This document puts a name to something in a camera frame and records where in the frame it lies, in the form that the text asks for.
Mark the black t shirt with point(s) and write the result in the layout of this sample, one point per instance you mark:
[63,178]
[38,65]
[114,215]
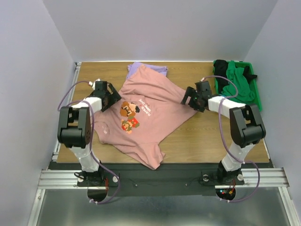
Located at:
[221,66]

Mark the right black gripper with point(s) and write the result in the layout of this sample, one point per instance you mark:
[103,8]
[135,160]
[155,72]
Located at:
[191,99]

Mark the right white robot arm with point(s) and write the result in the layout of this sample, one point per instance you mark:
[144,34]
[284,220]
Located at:
[246,125]

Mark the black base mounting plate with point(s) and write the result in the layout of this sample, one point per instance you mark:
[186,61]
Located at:
[170,179]

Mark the pink printed t shirt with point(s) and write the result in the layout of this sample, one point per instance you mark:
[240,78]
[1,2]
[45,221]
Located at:
[149,110]

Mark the right aluminium rail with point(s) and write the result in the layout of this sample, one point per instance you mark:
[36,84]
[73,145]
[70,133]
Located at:
[269,177]

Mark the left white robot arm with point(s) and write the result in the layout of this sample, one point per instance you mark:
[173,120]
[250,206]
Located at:
[76,122]

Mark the left aluminium rail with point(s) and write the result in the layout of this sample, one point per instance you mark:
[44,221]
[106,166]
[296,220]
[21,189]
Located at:
[62,179]

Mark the green t shirt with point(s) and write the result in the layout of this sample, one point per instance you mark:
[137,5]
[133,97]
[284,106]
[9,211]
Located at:
[235,75]

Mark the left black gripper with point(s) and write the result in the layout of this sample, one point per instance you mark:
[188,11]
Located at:
[115,97]

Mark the purple t shirt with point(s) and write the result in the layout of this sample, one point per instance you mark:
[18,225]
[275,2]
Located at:
[132,68]

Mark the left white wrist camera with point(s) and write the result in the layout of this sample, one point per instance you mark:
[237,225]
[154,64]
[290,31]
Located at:
[92,84]

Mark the aluminium rail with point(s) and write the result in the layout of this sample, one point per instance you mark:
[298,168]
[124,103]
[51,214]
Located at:
[62,179]
[269,177]

